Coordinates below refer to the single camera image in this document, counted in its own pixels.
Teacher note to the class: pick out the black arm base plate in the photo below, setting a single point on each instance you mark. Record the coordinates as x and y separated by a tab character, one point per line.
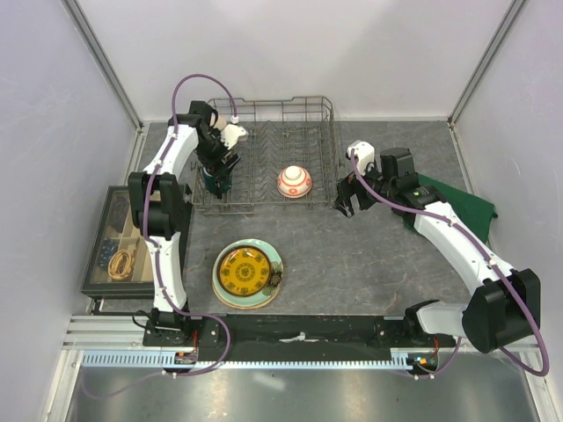
290	338

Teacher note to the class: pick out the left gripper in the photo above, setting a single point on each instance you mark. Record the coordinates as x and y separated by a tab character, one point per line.
215	165

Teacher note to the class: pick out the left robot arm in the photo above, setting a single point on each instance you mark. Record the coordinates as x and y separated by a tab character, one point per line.
161	210

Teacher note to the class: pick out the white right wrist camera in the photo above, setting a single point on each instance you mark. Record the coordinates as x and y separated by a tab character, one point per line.
364	154

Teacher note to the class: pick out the green folded cloth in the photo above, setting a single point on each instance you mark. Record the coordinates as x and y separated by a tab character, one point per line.
466	206

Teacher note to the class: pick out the yellow black patterned plate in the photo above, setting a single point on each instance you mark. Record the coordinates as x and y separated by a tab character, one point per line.
243	271

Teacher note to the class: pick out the black framed compartment box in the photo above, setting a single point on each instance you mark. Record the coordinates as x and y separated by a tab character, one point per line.
119	266

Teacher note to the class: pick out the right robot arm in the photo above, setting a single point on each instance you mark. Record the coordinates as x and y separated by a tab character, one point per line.
505	303

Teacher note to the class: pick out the dark green mug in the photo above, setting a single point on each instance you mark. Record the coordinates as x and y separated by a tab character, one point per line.
217	185

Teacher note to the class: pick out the beige plastic cup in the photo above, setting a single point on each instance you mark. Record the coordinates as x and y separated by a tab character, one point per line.
217	122

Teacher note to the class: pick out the white red patterned bowl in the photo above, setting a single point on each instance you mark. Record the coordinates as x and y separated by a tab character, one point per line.
294	182

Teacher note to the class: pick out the grey wire dish rack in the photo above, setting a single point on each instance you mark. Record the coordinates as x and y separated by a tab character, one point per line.
282	132

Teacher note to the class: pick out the mint green flower plate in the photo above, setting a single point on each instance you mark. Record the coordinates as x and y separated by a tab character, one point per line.
273	255

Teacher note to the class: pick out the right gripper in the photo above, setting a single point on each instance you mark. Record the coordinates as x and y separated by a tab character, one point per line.
346	187

